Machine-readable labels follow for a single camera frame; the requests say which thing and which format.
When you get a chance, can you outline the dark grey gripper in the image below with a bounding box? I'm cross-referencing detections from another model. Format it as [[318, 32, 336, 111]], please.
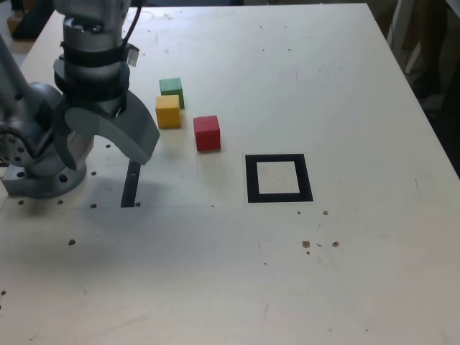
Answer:
[[52, 91, 161, 171]]

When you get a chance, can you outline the yellow cube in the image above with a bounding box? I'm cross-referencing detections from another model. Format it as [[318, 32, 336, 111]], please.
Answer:
[[155, 95, 181, 129]]

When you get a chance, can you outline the green cube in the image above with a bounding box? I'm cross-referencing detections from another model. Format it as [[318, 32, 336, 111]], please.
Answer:
[[159, 77, 185, 109]]

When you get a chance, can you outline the red cube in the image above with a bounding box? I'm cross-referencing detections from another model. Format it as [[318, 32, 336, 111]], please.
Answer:
[[193, 115, 221, 152]]

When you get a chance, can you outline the black tape square outline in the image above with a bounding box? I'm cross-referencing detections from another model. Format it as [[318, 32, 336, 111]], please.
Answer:
[[244, 153, 314, 203]]

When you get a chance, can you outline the black tape strip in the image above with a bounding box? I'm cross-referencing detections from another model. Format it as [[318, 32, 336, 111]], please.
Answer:
[[120, 160, 142, 208]]

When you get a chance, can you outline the dark background furniture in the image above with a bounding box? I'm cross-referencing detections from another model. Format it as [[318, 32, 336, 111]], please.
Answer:
[[413, 0, 460, 109]]

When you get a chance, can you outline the small grey camera box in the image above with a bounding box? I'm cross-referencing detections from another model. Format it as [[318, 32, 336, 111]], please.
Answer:
[[125, 42, 141, 68]]

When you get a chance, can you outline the white background frame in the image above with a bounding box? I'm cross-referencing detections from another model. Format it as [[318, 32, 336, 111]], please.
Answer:
[[387, 0, 422, 75]]

